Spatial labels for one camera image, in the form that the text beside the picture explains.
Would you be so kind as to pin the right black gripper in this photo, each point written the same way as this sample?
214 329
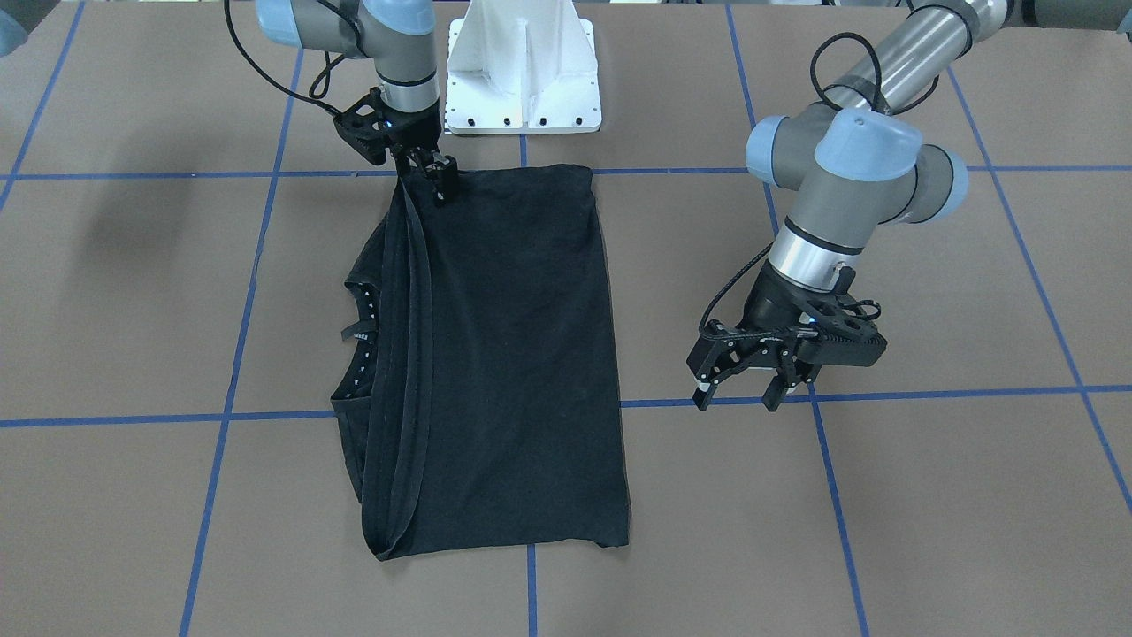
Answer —
418 130

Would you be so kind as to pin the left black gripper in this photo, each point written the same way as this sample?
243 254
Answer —
771 307

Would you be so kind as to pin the black printed t-shirt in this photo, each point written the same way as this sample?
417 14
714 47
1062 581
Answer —
481 405

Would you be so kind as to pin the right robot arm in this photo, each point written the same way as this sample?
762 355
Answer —
397 36

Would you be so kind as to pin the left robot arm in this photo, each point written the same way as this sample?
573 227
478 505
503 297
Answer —
855 165

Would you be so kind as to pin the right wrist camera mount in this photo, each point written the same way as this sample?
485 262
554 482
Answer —
363 127

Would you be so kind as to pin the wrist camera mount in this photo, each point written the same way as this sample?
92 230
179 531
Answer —
363 127
845 331

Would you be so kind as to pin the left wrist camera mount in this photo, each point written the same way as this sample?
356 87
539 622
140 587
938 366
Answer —
845 331

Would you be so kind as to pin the white central pedestal column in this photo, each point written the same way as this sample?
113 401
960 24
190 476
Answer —
522 67

